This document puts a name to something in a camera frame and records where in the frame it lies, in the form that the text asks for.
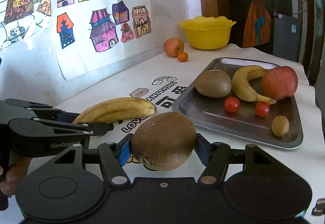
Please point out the cherry tomato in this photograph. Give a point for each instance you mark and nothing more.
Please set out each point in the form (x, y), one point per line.
(232, 104)
(262, 109)

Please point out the yellow banana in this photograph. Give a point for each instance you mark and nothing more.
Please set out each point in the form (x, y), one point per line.
(241, 87)
(117, 109)

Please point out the large red apple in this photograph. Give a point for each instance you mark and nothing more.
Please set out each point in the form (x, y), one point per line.
(280, 82)

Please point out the small tan longan fruit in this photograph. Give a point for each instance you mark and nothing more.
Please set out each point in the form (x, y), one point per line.
(280, 126)

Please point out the colourful houses drawing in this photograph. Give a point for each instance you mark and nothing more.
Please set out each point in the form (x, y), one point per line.
(89, 34)

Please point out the kiwi with sticker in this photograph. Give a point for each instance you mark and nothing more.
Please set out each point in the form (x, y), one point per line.
(213, 83)

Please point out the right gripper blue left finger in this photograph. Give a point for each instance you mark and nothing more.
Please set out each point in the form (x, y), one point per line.
(113, 156)

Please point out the small orange-red apple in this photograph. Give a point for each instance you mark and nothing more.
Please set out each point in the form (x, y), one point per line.
(173, 46)

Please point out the small orange tangerine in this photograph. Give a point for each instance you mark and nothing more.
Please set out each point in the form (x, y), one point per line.
(182, 57)

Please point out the person's left hand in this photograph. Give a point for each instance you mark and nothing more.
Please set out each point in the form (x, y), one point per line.
(14, 175)

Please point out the brown kiwi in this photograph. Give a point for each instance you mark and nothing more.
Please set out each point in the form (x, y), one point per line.
(164, 142)

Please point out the grey washing machine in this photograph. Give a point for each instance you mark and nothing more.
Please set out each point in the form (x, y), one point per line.
(286, 31)

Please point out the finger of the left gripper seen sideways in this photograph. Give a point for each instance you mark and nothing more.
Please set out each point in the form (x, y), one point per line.
(15, 108)

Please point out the dark door with lady poster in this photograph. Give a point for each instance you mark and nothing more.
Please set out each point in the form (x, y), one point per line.
(254, 24)

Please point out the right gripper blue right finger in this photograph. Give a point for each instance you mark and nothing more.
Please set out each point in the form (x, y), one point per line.
(215, 157)

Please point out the yellow plastic colander bowl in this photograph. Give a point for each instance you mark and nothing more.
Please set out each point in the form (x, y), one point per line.
(207, 33)

